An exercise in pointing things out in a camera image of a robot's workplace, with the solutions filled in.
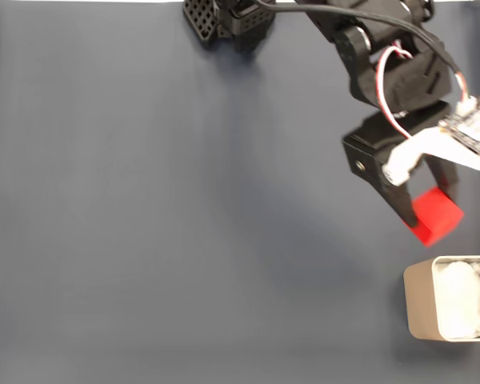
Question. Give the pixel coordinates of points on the grey table mat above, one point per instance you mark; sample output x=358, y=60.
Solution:
x=144, y=240

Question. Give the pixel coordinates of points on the white crumpled paper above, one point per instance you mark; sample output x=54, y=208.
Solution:
x=460, y=300

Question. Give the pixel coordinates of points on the red cube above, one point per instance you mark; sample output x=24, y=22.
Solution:
x=436, y=216

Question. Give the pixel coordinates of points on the camera board on white mount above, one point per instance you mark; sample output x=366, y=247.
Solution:
x=444, y=148

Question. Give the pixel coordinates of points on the beige metal box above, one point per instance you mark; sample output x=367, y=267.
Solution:
x=420, y=304

